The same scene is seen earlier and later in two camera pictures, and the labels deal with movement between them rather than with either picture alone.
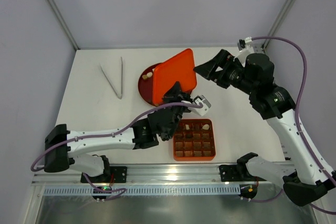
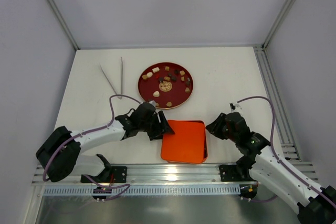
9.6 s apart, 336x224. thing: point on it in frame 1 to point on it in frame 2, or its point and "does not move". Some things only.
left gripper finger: x=173 y=94 to x=155 y=135
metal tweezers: x=119 y=96 does not move
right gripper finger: x=223 y=57 to x=219 y=123
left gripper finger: x=185 y=96 to x=166 y=127
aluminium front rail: x=168 y=174 does not move
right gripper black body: x=221 y=69 to x=221 y=126
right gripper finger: x=207 y=70 to x=216 y=128
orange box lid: x=179 y=68 to x=188 y=143
